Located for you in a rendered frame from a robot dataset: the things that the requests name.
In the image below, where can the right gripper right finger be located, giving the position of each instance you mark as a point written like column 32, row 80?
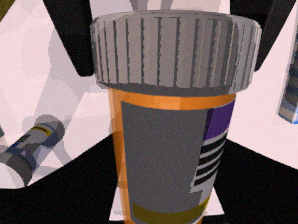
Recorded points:
column 255, row 189

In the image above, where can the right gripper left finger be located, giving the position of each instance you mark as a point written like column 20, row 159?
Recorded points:
column 80, row 192

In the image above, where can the grey ribbed bottle cap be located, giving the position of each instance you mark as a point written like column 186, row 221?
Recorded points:
column 175, row 53

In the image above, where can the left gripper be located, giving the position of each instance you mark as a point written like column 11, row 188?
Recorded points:
column 72, row 20

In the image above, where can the orange pill bottle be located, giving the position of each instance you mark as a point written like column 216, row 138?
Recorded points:
column 167, row 153

